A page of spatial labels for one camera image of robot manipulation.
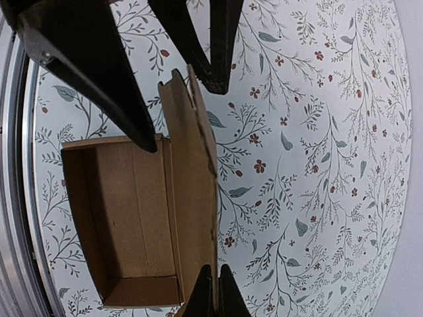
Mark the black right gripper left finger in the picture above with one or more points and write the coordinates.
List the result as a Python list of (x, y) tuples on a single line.
[(200, 303)]

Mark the aluminium front rail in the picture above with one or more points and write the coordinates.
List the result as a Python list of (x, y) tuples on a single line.
[(27, 286)]

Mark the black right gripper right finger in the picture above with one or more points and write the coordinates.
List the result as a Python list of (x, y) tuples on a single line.
[(230, 300)]

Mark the brown cardboard paper box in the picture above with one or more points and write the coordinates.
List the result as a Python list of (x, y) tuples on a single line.
[(146, 222)]

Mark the floral patterned table mat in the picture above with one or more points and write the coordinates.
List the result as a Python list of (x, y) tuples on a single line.
[(313, 145)]

